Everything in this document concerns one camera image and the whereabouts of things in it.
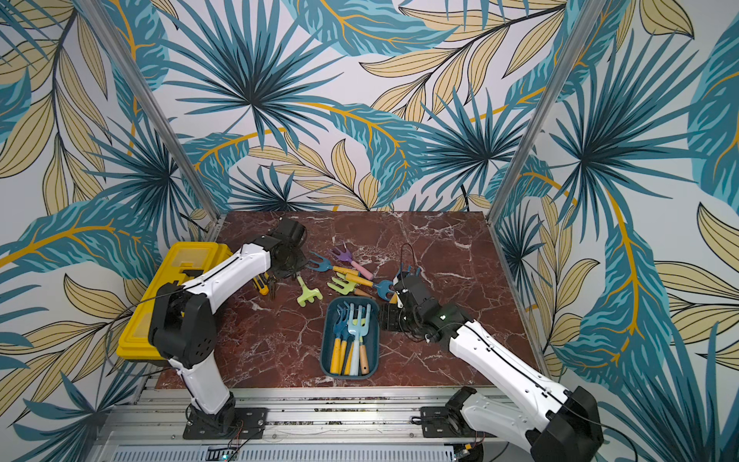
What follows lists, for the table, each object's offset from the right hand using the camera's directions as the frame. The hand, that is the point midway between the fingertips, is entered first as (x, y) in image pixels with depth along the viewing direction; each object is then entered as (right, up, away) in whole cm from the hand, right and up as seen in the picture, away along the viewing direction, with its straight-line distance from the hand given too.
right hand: (385, 316), depth 78 cm
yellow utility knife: (-40, +4, +17) cm, 43 cm away
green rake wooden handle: (-24, +4, +12) cm, 27 cm away
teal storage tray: (-3, -11, +8) cm, 14 cm away
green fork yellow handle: (-12, +5, +20) cm, 24 cm away
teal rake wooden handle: (-6, -15, +2) cm, 17 cm away
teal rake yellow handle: (-14, -13, +1) cm, 19 cm away
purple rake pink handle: (-13, +15, +28) cm, 34 cm away
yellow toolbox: (-59, +14, +6) cm, 61 cm away
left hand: (-27, +12, +13) cm, 32 cm away
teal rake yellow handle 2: (-12, -12, +4) cm, 18 cm away
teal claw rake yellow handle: (+4, +2, +16) cm, 17 cm away
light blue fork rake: (-8, -7, +7) cm, 12 cm away
